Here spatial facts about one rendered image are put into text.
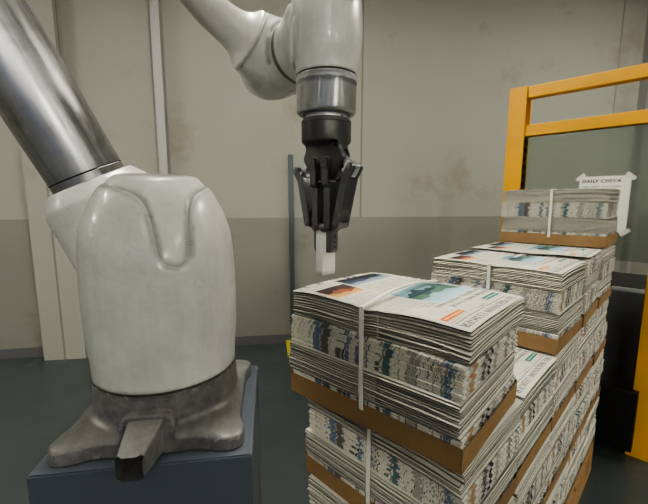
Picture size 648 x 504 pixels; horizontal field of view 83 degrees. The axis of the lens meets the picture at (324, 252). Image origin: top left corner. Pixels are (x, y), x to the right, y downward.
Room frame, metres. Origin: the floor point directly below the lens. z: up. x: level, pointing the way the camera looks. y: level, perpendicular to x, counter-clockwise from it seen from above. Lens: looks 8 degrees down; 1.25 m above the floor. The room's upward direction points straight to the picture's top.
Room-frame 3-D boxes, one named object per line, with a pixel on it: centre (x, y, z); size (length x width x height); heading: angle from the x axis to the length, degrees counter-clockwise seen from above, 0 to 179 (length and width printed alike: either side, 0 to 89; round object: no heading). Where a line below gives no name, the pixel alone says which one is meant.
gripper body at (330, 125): (0.57, 0.00, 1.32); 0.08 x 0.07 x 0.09; 45
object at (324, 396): (0.80, -0.08, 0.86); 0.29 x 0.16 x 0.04; 138
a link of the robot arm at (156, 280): (0.42, 0.19, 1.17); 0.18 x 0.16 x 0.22; 33
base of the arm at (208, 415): (0.39, 0.18, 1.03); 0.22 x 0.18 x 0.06; 9
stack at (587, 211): (1.58, -1.01, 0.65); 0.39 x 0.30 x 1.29; 45
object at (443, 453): (0.65, -0.24, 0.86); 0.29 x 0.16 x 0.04; 138
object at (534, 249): (1.36, -0.80, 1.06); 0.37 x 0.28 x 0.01; 46
